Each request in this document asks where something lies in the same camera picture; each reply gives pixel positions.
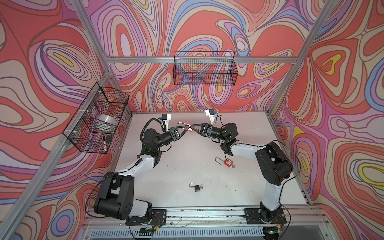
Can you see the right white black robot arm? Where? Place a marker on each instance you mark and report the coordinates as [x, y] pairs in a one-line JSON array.
[[275, 166]]

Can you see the back black wire basket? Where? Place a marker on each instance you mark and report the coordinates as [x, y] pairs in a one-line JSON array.
[[205, 68]]

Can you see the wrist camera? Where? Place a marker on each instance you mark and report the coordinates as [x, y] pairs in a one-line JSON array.
[[166, 117], [211, 114]]

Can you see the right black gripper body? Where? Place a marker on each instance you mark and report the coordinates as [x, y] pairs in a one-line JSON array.
[[208, 130]]

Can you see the red padlock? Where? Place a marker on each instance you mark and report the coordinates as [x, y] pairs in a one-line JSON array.
[[187, 126], [227, 162]]

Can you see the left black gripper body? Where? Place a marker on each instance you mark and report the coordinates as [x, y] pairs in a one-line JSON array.
[[171, 133]]

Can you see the left black wire basket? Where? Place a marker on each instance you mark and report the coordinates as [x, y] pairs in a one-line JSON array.
[[85, 132]]

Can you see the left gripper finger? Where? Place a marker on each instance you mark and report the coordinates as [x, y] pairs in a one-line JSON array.
[[179, 133], [179, 129]]

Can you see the white tape roll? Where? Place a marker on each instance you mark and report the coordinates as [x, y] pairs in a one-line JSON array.
[[107, 119]]

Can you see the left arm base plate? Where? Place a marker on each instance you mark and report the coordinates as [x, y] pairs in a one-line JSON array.
[[153, 218]]

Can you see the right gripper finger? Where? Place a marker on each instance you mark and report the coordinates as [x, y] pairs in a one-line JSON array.
[[196, 126], [198, 131]]

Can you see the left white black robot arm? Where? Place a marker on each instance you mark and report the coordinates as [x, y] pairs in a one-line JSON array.
[[116, 196]]

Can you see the black wire basket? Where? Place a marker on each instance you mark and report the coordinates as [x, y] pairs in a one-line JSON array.
[[85, 132], [205, 68]]

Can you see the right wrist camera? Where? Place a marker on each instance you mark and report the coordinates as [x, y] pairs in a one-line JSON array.
[[211, 114]]

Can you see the small black padlock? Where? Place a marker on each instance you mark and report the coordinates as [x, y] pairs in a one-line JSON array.
[[197, 188]]

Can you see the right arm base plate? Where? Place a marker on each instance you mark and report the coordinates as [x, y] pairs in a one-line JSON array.
[[259, 216]]

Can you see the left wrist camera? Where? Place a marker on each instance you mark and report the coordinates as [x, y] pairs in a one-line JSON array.
[[166, 117]]

